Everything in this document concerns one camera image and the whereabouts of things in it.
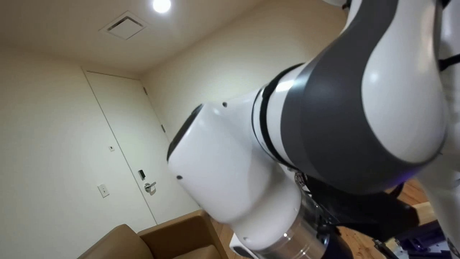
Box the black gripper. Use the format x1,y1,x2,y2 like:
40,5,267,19
300,176,420,259

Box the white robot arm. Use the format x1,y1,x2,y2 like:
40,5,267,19
167,0,460,259

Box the brown leather sofa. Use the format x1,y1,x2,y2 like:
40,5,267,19
77,210,228,259

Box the round ceiling light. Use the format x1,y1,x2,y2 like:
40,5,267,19
152,0,171,15

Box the square ceiling air vent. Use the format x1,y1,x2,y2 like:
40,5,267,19
105,15,145,41

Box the white door with handle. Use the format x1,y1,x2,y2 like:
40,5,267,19
86,72,198,223

